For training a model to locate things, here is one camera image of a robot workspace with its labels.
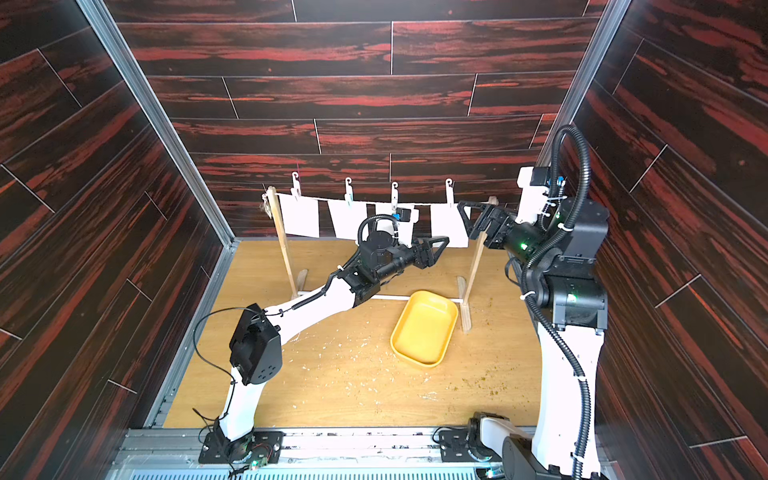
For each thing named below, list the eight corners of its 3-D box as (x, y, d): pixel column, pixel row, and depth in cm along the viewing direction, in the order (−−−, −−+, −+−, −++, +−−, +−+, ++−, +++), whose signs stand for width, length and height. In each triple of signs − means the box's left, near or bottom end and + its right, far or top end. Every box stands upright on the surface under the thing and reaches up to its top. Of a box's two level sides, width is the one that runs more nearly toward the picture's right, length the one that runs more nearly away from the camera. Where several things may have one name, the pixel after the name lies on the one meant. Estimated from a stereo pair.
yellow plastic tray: (382, 354, 91) (382, 346, 86) (409, 297, 105) (410, 286, 100) (438, 378, 86) (441, 370, 82) (459, 314, 100) (462, 305, 95)
